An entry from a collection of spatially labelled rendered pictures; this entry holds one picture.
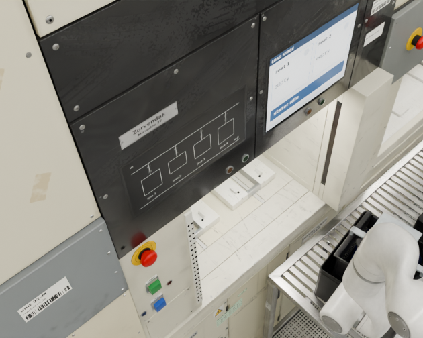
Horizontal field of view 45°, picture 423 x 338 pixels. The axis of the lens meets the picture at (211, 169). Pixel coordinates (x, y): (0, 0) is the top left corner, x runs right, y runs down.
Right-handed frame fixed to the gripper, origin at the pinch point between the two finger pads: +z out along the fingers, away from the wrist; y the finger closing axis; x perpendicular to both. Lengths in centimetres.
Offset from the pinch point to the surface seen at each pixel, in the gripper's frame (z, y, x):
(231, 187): -4, -55, -16
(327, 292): -13.3, -9.1, -22.6
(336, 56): 3, -28, 50
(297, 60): -11, -30, 57
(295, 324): 5, -25, -106
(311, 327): 8, -19, -106
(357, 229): 0.9, -10.2, -5.0
